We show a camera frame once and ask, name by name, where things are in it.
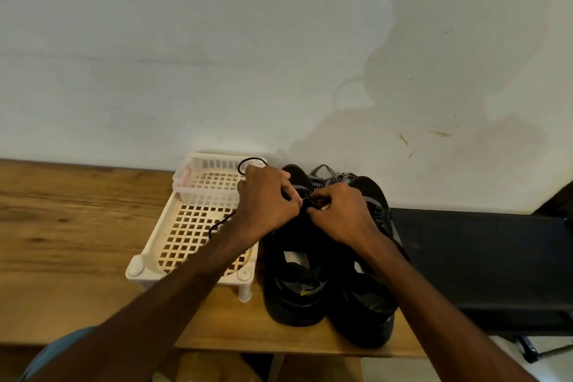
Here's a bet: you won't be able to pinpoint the black shoe rack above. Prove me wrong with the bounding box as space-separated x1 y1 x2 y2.
391 207 573 364

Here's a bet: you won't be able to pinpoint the person's right forearm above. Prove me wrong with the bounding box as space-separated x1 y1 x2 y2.
356 234 538 382

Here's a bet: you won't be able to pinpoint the black shoelaces bundle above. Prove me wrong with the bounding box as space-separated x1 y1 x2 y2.
208 156 270 237

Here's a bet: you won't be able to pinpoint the person's blue shorts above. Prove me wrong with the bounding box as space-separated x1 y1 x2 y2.
18 326 98 382

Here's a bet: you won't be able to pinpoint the black shoe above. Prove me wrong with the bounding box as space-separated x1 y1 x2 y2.
258 164 335 328
326 175 410 350

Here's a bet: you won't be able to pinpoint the person's left hand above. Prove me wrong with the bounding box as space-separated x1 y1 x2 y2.
226 164 304 246

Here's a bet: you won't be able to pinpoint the person's left forearm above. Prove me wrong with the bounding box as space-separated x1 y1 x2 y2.
27 220 261 382

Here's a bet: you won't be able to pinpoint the small white plastic basket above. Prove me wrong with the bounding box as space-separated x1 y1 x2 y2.
172 152 268 209

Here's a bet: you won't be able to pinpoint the dark door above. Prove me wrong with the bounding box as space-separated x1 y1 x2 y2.
532 178 573 219

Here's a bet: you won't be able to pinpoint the black white patterned shoelace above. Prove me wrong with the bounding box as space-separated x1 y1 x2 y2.
326 170 358 189
308 163 337 187

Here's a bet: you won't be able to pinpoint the large white plastic tray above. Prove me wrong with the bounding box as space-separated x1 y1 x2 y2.
125 150 270 304

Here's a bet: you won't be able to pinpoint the person's right hand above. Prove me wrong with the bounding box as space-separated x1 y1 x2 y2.
304 182 384 255

